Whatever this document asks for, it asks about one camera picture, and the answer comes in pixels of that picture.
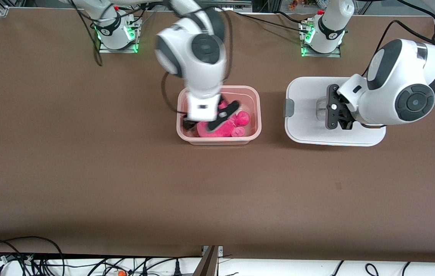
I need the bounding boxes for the colourful small figurines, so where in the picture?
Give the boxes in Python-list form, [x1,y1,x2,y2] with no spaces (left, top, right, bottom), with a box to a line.
[288,0,329,10]

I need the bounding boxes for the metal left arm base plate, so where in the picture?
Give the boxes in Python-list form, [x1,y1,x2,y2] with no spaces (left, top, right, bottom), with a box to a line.
[301,19,342,58]

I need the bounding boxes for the black looped cable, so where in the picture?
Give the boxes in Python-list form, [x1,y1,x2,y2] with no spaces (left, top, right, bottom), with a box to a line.
[0,236,65,276]

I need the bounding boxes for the white box lid grey latches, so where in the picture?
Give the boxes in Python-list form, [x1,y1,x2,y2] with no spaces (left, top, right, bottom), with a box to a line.
[285,77,387,147]

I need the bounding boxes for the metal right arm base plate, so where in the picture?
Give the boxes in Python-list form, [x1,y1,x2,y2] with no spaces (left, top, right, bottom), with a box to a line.
[99,17,139,54]

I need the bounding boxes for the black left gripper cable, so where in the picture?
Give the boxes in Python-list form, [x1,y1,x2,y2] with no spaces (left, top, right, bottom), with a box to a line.
[360,19,435,78]

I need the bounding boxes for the black cable with plug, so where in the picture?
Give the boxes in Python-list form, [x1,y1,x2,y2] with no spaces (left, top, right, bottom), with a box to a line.
[137,256,203,276]

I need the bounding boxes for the aluminium profile post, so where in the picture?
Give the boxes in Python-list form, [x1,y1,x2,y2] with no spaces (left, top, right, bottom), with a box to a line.
[193,245,224,276]

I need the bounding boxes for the translucent pink plastic box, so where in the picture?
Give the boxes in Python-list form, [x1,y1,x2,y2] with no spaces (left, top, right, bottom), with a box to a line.
[177,85,261,145]

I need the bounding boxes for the pink plush toy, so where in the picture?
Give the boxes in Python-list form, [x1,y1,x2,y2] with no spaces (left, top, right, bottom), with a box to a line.
[196,98,250,138]

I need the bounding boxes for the black cable across table edge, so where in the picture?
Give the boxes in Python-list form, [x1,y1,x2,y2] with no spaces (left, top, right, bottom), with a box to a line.
[234,11,314,34]

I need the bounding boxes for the brown table cover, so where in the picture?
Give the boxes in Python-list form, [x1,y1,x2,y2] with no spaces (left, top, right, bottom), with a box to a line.
[0,8,435,258]

